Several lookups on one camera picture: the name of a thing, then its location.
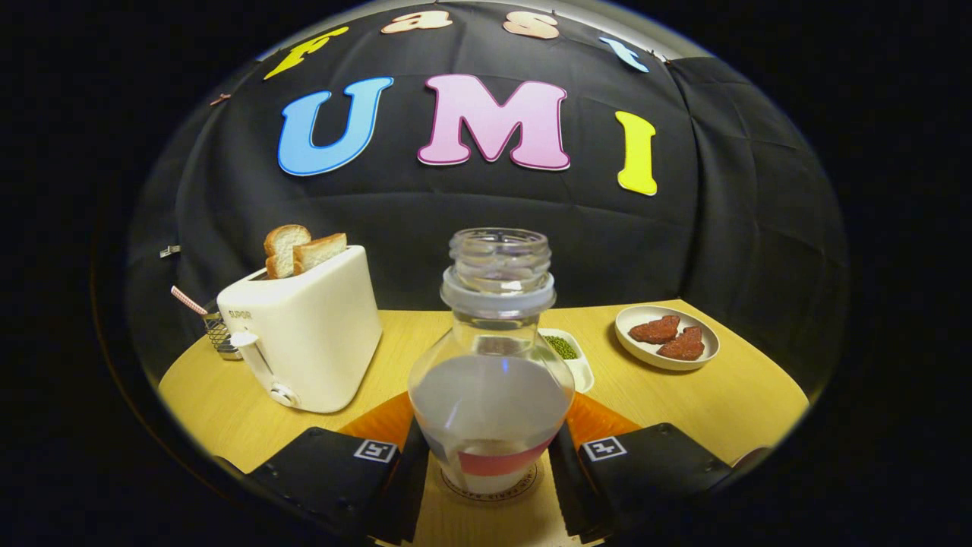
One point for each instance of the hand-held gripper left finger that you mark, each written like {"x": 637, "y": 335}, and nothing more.
{"x": 402, "y": 494}

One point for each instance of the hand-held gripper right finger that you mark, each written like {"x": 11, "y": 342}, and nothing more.
{"x": 569, "y": 490}

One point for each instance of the round brown coaster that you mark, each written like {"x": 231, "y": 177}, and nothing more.
{"x": 493, "y": 498}

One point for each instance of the clear bottle with red label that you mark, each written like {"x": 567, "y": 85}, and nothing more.
{"x": 493, "y": 403}

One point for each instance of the white divided tray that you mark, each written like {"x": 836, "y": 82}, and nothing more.
{"x": 583, "y": 372}

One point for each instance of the green mung beans pile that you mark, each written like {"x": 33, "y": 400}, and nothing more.
{"x": 562, "y": 347}

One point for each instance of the white round plate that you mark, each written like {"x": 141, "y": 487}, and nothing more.
{"x": 634, "y": 351}

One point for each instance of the wooden table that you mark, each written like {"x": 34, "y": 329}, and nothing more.
{"x": 729, "y": 410}

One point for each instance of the white toaster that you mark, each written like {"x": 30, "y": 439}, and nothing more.
{"x": 319, "y": 334}

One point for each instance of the red-brown meat piece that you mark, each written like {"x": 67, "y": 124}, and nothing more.
{"x": 654, "y": 330}
{"x": 683, "y": 346}

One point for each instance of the toasted bread slice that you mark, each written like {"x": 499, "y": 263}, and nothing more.
{"x": 282, "y": 247}
{"x": 320, "y": 252}

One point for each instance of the black backdrop cloth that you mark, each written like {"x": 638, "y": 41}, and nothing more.
{"x": 418, "y": 220}

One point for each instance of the pink striped straw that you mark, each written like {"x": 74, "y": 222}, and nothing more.
{"x": 187, "y": 300}

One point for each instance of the silver clip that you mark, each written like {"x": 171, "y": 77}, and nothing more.
{"x": 170, "y": 251}

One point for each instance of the copper clip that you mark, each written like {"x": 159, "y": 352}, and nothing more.
{"x": 220, "y": 99}

